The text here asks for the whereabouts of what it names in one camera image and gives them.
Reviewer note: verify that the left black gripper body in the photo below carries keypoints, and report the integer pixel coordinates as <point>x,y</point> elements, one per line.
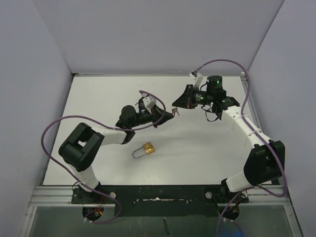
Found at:
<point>144,117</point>

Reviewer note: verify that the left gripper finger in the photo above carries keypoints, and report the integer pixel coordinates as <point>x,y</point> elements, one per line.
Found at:
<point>161,112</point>
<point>164,120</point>

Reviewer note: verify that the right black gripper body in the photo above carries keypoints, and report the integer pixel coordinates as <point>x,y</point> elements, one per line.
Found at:
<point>197,97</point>

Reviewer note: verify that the small silver key pair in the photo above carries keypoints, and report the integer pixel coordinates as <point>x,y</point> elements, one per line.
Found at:
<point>175,111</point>

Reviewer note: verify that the brass padlock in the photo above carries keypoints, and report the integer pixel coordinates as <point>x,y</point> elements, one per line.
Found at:
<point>144,150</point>

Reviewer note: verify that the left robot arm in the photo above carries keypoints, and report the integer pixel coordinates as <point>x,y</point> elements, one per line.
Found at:
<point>82,145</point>

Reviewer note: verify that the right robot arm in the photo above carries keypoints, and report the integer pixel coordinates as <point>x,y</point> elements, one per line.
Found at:
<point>266,157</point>

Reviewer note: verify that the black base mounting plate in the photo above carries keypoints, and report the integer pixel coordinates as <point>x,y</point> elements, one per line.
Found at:
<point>159,200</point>

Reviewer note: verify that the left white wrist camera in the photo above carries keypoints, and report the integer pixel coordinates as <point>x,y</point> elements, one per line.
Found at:
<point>147,102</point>

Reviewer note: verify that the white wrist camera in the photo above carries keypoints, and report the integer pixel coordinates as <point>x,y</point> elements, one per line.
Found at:
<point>198,77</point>
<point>147,102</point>

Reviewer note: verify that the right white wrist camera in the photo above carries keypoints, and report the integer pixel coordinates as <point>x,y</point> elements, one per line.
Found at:
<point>198,77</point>

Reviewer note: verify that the aluminium frame rail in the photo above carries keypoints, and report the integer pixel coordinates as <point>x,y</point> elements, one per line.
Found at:
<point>61,196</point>

